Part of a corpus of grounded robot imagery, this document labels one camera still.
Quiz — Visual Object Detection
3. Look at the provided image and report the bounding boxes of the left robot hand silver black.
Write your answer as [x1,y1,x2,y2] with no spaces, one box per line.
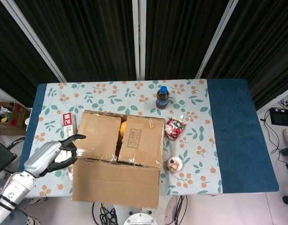
[23,134,87,179]

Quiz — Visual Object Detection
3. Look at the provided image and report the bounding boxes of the cardboard box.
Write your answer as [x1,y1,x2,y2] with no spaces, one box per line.
[72,109,166,210]

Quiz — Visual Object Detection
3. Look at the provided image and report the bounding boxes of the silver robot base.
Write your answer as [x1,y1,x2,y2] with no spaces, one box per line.
[112,203,174,225]

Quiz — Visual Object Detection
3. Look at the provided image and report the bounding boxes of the open floor box with clutter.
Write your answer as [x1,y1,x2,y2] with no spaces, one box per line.
[0,101,31,136]

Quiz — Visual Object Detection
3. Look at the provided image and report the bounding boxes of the black flat panel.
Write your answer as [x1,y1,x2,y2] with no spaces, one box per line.
[0,137,18,177]

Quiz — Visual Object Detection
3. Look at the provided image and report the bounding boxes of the long red white toothpaste box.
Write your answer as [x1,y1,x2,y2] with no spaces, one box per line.
[61,113,77,180]

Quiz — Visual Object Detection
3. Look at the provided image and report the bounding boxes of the grey jeans leg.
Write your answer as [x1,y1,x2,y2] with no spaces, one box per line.
[14,199,30,225]

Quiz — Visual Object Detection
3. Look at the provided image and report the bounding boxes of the yellow rubber chicken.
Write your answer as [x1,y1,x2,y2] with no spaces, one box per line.
[117,120,128,143]

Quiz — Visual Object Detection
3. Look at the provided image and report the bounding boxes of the floral leaf print tablecloth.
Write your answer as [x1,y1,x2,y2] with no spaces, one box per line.
[18,79,223,200]

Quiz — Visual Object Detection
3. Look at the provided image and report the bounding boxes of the pink cupcake toy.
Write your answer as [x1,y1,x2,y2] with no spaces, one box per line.
[166,155,184,173]

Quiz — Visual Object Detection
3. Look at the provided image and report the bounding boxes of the cola bottle blue cap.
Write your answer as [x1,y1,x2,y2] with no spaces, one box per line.
[155,86,170,110]

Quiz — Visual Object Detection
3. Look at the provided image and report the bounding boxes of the red snack pouch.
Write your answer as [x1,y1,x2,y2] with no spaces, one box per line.
[164,114,187,141]

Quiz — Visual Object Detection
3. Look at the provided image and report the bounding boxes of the dark blue table cover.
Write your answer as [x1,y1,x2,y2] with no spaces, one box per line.
[17,78,280,199]

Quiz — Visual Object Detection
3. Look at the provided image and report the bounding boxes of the black box with lights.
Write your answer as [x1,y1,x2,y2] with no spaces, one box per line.
[269,107,288,127]

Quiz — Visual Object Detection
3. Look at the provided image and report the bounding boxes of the black coiled cables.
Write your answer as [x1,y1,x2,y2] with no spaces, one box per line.
[91,202,119,225]

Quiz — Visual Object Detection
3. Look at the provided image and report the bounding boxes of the white partition post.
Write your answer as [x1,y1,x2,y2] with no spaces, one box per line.
[132,0,147,80]
[194,0,241,79]
[0,0,67,83]

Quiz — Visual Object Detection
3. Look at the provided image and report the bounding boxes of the black floor cables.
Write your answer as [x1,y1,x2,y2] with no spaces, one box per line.
[260,98,288,186]

